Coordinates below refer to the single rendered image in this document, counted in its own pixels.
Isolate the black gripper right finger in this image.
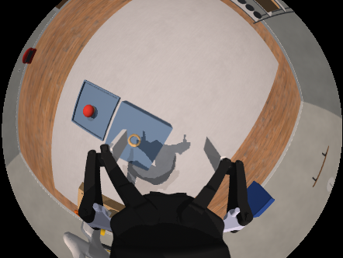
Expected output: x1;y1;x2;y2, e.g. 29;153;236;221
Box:
179;136;253;233

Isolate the red ball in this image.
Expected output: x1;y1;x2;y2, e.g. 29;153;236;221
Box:
83;105;94;117

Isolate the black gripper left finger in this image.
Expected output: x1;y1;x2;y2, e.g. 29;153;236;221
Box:
78;129;160;231

